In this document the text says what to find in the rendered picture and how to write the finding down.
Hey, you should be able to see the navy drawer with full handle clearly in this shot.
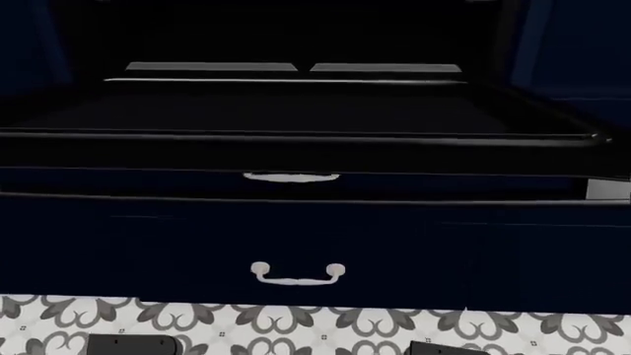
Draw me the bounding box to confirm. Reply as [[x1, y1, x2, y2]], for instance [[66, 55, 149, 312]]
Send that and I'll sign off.
[[139, 201, 470, 311]]

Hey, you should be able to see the navy drawer under oven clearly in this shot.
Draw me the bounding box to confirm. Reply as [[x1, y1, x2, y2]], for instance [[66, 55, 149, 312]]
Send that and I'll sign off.
[[0, 166, 589, 204]]

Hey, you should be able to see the black oven body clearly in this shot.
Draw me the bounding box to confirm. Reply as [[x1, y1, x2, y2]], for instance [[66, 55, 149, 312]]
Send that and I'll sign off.
[[63, 0, 519, 83]]

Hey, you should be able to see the silver drawer bail handle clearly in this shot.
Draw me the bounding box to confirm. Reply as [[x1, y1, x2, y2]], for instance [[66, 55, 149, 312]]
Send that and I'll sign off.
[[249, 260, 347, 287]]

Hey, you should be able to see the silver curved drawer handle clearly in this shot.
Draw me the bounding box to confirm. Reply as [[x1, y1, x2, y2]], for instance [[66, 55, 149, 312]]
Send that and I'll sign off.
[[242, 172, 342, 183]]

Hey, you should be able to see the navy base cabinet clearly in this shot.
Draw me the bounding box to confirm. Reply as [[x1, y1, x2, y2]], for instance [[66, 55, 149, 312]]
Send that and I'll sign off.
[[465, 201, 631, 317], [0, 195, 144, 299]]

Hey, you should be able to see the grey oven floor plate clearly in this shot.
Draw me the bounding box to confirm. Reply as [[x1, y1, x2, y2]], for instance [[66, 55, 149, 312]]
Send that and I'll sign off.
[[124, 61, 300, 73], [309, 62, 463, 74]]

